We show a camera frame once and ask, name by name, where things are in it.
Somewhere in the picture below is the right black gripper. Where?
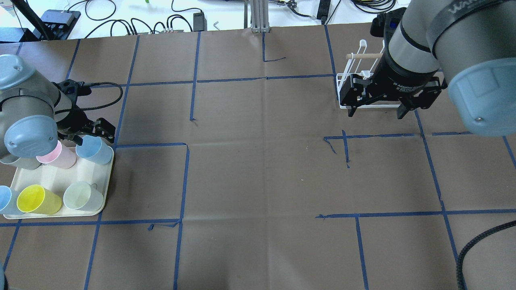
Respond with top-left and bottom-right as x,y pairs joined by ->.
348,51 -> 447,120

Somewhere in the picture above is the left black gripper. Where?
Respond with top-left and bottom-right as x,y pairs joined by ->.
54,79 -> 117,146

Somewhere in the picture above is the light blue plastic cup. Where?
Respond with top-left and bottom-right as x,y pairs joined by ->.
75,135 -> 113,165

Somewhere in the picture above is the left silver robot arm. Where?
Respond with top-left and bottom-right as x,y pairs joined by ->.
0,54 -> 123,160

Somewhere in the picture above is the pink plastic cup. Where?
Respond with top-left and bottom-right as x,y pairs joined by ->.
36,141 -> 77,169

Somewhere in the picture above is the pale green plastic cup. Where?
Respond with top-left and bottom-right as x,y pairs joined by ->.
63,181 -> 104,211

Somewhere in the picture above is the grey plastic cup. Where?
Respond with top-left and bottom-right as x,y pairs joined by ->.
0,154 -> 41,170

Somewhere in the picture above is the yellow plastic cup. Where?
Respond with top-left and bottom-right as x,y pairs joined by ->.
17,184 -> 62,215

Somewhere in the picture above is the beige serving tray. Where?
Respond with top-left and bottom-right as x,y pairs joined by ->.
4,150 -> 114,219

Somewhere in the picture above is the black power adapter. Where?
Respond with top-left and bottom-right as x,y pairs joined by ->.
192,12 -> 208,32

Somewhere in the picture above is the white wire cup rack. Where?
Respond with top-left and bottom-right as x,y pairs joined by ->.
335,39 -> 401,113

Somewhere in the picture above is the aluminium frame post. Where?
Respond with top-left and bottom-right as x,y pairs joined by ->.
250,0 -> 270,33

